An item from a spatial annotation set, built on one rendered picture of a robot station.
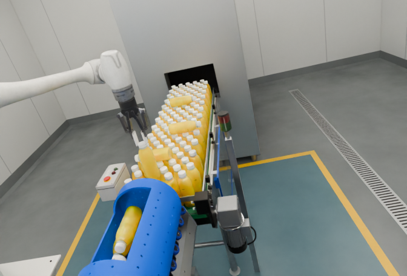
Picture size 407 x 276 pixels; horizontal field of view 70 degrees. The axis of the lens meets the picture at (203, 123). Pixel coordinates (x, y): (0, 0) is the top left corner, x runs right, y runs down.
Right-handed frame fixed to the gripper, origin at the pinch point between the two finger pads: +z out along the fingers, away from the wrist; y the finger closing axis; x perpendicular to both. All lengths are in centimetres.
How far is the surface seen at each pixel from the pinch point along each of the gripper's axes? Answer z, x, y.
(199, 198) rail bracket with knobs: 32.1, -9.9, 22.2
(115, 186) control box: 25.0, -0.5, -21.8
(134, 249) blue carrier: 11, -55, 10
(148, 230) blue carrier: 12.6, -46.4, 11.9
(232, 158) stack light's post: 35, 25, 38
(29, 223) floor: 133, 109, -205
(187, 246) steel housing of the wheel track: 44, -26, 15
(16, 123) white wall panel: 65, 257, -293
